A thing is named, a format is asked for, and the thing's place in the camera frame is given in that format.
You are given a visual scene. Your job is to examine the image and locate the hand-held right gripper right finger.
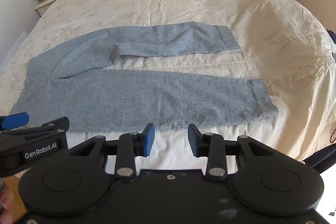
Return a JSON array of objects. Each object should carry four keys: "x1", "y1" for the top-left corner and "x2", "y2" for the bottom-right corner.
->
[{"x1": 188, "y1": 123, "x2": 279, "y2": 179}]

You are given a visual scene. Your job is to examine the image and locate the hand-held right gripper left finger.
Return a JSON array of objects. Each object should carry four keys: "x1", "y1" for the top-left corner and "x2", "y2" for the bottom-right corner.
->
[{"x1": 69, "y1": 123, "x2": 155, "y2": 180}]

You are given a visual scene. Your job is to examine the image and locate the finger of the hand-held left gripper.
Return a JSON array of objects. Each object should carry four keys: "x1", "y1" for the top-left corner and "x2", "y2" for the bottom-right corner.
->
[
  {"x1": 0, "y1": 117, "x2": 70, "y2": 141},
  {"x1": 0, "y1": 112, "x2": 30, "y2": 131}
]

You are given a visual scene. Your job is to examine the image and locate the blue-grey speckled pants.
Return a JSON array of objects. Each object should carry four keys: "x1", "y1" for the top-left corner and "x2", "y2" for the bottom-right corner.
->
[{"x1": 10, "y1": 22, "x2": 279, "y2": 133}]

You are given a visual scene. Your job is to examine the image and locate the person's left hand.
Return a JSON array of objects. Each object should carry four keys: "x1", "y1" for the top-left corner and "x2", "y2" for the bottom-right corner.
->
[{"x1": 0, "y1": 181, "x2": 15, "y2": 224}]

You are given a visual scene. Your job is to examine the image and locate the cream nightstand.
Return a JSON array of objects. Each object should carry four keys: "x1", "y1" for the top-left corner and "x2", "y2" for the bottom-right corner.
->
[{"x1": 34, "y1": 0, "x2": 63, "y2": 18}]

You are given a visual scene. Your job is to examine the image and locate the dark blue cloth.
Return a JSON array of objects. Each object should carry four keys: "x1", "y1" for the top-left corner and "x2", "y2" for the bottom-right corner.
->
[{"x1": 326, "y1": 29, "x2": 336, "y2": 58}]

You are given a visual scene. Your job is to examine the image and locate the dark strap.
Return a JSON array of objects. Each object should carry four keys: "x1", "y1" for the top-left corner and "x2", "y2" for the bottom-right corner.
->
[{"x1": 301, "y1": 145, "x2": 336, "y2": 170}]

